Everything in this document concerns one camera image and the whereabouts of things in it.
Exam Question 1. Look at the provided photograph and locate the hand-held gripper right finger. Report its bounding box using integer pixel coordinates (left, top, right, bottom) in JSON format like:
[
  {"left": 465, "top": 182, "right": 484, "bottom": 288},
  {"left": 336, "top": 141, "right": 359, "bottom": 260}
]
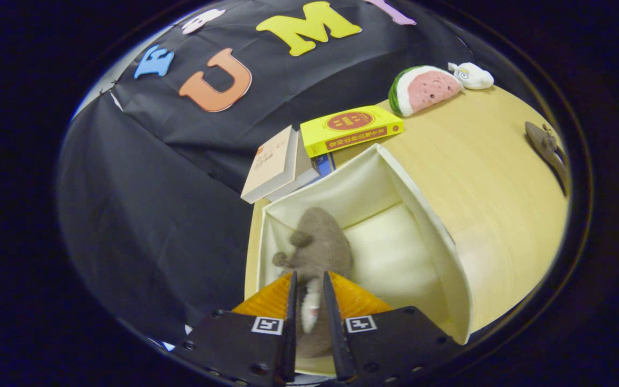
[{"left": 323, "top": 270, "right": 463, "bottom": 385}]

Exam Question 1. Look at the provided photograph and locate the yellow book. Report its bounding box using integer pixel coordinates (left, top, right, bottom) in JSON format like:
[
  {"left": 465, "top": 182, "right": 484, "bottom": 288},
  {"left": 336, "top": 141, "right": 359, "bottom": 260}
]
[{"left": 300, "top": 105, "right": 405, "bottom": 158}]

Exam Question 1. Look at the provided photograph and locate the brown fuzzy shoe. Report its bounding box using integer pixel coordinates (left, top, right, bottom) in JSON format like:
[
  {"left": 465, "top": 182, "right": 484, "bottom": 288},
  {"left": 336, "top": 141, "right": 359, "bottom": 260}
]
[
  {"left": 272, "top": 207, "right": 354, "bottom": 358},
  {"left": 524, "top": 121, "right": 572, "bottom": 197}
]

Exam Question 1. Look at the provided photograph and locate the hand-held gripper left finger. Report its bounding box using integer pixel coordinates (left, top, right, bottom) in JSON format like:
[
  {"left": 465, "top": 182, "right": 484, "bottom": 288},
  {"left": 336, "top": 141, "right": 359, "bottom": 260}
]
[{"left": 172, "top": 271, "right": 298, "bottom": 387}]

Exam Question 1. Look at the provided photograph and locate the white plush toy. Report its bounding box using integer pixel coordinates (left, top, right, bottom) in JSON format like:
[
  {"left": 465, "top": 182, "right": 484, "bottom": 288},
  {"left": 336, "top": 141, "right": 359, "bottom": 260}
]
[{"left": 448, "top": 62, "right": 494, "bottom": 90}]

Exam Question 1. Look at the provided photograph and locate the beige book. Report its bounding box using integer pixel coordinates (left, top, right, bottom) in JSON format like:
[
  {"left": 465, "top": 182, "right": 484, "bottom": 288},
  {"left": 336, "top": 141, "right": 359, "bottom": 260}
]
[{"left": 241, "top": 125, "right": 299, "bottom": 204}]

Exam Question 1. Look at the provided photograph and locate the blue book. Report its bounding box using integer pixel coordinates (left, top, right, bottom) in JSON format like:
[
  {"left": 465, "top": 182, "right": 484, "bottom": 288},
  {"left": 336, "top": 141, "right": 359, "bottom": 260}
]
[{"left": 312, "top": 152, "right": 337, "bottom": 178}]

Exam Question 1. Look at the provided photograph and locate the beige fabric storage box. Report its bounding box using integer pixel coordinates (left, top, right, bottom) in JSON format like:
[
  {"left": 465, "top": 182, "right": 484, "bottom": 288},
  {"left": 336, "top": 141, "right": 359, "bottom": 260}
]
[{"left": 244, "top": 143, "right": 474, "bottom": 377}]

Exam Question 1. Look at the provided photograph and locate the watermelon slice plush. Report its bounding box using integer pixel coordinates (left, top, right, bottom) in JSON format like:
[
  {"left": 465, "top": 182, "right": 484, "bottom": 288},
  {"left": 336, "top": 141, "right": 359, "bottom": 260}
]
[{"left": 388, "top": 65, "right": 463, "bottom": 118}]

